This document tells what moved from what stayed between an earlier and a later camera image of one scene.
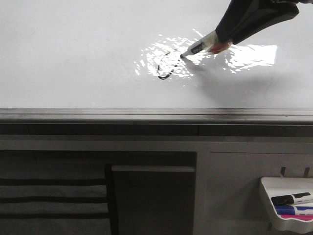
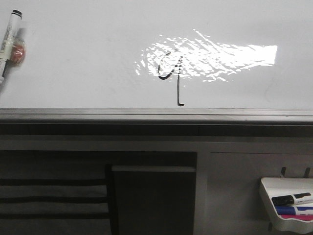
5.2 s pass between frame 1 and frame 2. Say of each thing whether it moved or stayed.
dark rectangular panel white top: stayed
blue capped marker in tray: stayed
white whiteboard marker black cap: moved
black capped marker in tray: stayed
